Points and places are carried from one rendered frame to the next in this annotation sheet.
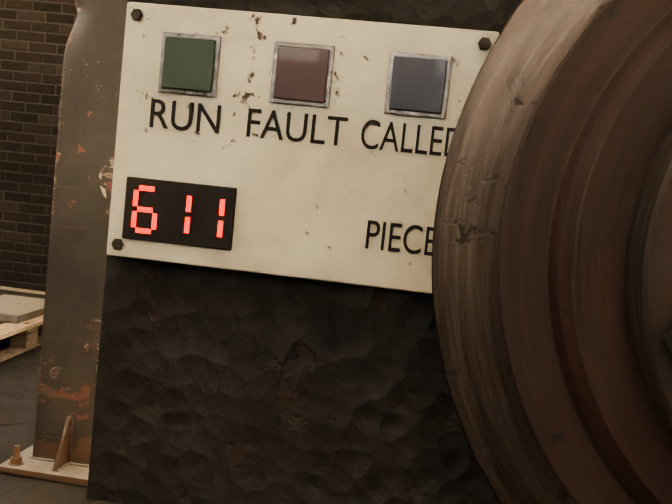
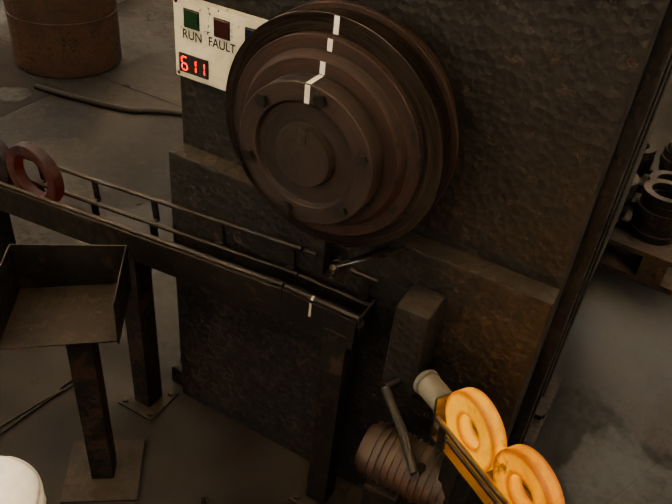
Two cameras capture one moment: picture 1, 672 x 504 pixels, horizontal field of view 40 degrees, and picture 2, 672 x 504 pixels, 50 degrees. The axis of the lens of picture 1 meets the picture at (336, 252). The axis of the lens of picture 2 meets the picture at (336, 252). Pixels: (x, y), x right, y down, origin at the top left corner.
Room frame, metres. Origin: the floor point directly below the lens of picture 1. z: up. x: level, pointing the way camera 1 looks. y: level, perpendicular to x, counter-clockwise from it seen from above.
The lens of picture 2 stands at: (-0.67, -0.70, 1.77)
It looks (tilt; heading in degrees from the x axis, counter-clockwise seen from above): 37 degrees down; 18
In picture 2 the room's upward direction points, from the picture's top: 6 degrees clockwise
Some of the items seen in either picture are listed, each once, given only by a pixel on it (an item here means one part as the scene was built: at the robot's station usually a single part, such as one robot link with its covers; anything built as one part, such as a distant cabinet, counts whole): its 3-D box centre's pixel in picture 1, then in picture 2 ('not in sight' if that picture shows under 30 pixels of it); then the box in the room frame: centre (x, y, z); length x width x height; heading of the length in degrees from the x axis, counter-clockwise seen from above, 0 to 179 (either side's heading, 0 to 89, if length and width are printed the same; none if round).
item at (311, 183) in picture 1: (297, 148); (224, 50); (0.65, 0.03, 1.15); 0.26 x 0.02 x 0.18; 82
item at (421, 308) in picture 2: not in sight; (413, 339); (0.48, -0.52, 0.68); 0.11 x 0.08 x 0.24; 172
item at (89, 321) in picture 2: not in sight; (80, 383); (0.28, 0.24, 0.36); 0.26 x 0.20 x 0.72; 117
